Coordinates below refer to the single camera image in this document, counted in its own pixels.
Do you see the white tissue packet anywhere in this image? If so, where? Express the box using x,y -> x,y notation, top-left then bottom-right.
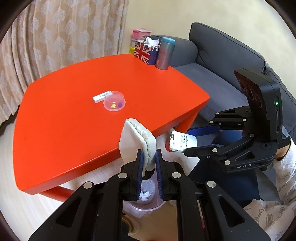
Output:
169,131 -> 197,152

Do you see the white fabric pouch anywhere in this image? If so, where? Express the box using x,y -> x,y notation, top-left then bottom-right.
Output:
119,118 -> 157,177

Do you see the pink translucent trash bin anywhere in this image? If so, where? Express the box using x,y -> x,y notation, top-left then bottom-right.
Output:
124,179 -> 165,212

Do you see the person's right hand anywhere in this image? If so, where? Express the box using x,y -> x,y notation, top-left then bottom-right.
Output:
274,143 -> 290,161

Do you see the clear plastic bowl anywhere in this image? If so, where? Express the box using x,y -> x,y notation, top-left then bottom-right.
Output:
103,91 -> 126,111

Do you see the grey sofa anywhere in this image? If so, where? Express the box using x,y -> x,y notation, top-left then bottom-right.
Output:
150,22 -> 296,144

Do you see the small white box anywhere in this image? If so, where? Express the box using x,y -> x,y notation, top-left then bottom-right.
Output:
92,90 -> 111,103

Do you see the grey blue thermos bottle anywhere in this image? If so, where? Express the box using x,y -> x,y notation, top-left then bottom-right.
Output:
155,37 -> 176,70

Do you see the union jack tissue box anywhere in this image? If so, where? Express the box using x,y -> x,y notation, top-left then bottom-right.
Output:
133,41 -> 159,65

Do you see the pink box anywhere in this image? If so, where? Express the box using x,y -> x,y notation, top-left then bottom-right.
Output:
131,29 -> 151,48

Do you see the beige patterned curtain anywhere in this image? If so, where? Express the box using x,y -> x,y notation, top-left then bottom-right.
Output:
1,0 -> 128,121

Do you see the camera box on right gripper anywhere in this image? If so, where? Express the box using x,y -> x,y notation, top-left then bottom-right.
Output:
234,68 -> 282,142

